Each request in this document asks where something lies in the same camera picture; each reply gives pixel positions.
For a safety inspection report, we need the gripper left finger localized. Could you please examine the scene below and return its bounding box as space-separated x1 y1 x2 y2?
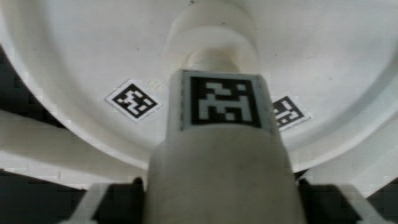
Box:
59 176 147 224

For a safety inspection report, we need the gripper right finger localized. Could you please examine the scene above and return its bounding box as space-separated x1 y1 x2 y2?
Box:
299 179 380 224

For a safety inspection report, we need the white cylindrical table leg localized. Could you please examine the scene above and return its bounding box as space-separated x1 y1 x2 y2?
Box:
140 48 307 224

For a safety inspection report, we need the white round table top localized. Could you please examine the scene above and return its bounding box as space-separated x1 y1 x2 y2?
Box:
0 0 398 170

